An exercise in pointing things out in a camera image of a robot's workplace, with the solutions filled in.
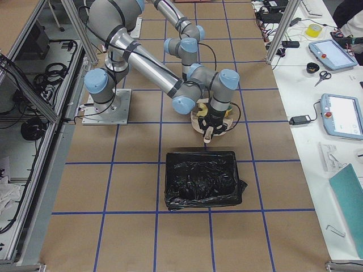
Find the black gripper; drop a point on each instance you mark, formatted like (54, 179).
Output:
(214, 118)

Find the beige plastic dustpan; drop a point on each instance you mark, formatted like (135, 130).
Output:
(208, 136)

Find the pale yellow squash slice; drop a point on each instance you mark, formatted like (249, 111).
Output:
(203, 110)

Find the yellow green sponge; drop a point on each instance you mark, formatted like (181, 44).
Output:
(229, 109)

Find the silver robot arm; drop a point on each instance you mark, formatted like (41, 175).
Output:
(112, 21)
(185, 47)

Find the black-lined bin right side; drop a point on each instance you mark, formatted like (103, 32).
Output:
(202, 179)

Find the black power adapter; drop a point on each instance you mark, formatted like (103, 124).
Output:
(300, 120)

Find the small black bowl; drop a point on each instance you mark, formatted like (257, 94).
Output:
(312, 67)

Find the black scissors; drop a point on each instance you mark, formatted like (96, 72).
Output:
(323, 75)

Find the blue teach pendant near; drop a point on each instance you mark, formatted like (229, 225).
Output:
(341, 116)

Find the blue teach pendant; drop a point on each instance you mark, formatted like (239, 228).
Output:
(332, 55)
(341, 116)

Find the blue teach pendant far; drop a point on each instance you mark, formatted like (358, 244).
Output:
(332, 55)

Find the yellow tape roll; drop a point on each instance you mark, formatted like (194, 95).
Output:
(313, 30)

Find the teal folder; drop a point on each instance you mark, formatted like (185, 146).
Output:
(348, 192)

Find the silver hex key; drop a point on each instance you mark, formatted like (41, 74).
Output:
(335, 231)

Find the white crumpled cloth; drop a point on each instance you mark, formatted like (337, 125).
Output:
(9, 193)

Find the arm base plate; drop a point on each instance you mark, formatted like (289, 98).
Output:
(112, 113)
(135, 33)

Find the aluminium frame post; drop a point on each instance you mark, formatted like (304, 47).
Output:
(282, 27)

